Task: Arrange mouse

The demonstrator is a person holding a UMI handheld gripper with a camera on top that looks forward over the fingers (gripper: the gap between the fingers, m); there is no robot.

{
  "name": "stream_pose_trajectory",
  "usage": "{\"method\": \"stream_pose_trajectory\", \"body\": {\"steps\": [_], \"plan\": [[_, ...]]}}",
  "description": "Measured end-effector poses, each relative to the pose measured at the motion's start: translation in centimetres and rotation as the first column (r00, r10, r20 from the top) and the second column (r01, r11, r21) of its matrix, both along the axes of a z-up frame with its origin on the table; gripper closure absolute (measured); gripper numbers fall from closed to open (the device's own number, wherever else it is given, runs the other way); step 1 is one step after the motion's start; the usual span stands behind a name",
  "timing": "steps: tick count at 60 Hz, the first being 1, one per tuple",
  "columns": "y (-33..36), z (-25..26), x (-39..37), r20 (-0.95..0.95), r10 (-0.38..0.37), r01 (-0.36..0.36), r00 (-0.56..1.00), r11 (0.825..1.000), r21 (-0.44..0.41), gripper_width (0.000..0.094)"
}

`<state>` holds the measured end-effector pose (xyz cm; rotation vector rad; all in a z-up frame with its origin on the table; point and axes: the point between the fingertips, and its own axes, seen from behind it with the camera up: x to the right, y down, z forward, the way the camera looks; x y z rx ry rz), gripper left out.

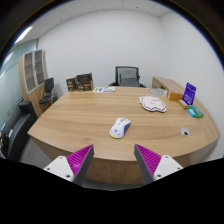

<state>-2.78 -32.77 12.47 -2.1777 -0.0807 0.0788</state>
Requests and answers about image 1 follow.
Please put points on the round grey patterned disc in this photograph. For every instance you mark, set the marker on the round grey patterned disc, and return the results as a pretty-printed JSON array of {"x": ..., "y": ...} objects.
[{"x": 157, "y": 92}]

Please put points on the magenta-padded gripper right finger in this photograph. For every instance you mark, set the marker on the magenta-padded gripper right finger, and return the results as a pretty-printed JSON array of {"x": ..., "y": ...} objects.
[{"x": 150, "y": 161}]

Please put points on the pink pig-shaped mouse pad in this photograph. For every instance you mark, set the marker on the pink pig-shaped mouse pad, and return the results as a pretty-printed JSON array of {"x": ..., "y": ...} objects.
[{"x": 153, "y": 103}]

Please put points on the green packet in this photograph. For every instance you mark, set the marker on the green packet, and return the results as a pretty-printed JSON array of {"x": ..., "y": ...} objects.
[{"x": 197, "y": 111}]

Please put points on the wooden side cabinet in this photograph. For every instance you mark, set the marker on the wooden side cabinet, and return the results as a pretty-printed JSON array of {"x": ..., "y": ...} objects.
[{"x": 166, "y": 83}]

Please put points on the black mesh office chair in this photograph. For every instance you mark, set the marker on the black mesh office chair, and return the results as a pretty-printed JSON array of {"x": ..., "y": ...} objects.
[{"x": 127, "y": 76}]

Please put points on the blue packet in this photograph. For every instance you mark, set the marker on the blue packet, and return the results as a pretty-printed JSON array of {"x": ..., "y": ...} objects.
[{"x": 191, "y": 112}]

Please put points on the small black office chair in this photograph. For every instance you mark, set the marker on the small black office chair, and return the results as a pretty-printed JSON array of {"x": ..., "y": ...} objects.
[{"x": 48, "y": 87}]

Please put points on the purple sign card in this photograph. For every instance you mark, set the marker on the purple sign card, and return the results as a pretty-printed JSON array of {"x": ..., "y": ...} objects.
[{"x": 189, "y": 93}]

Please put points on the white and blue computer mouse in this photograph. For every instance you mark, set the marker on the white and blue computer mouse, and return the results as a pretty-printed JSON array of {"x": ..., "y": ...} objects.
[{"x": 119, "y": 128}]

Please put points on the wooden shelf unit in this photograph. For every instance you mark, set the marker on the wooden shelf unit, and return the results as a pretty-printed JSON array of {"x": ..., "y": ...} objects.
[{"x": 33, "y": 71}]

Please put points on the black cardboard box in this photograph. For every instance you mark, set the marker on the black cardboard box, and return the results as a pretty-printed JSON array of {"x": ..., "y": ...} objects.
[{"x": 84, "y": 78}]

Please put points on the brown cardboard box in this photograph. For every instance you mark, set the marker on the brown cardboard box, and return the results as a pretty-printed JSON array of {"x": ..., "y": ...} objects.
[{"x": 83, "y": 86}]

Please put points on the long ceiling light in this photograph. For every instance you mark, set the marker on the long ceiling light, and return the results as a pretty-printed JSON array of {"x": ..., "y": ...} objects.
[{"x": 23, "y": 34}]

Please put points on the orange-brown small box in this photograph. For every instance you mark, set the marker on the orange-brown small box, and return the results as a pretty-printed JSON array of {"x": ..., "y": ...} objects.
[{"x": 175, "y": 96}]

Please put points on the wooden sign base block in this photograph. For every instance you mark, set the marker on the wooden sign base block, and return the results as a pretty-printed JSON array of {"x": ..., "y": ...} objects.
[{"x": 182, "y": 104}]

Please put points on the black leather armchair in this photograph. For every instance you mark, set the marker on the black leather armchair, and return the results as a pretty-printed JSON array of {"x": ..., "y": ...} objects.
[{"x": 18, "y": 128}]

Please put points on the white and green paper sheet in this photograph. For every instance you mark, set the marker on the white and green paper sheet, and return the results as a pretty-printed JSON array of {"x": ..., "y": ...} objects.
[{"x": 104, "y": 89}]

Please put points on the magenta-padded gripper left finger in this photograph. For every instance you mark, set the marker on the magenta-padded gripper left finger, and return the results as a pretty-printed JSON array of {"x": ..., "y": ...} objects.
[{"x": 76, "y": 161}]

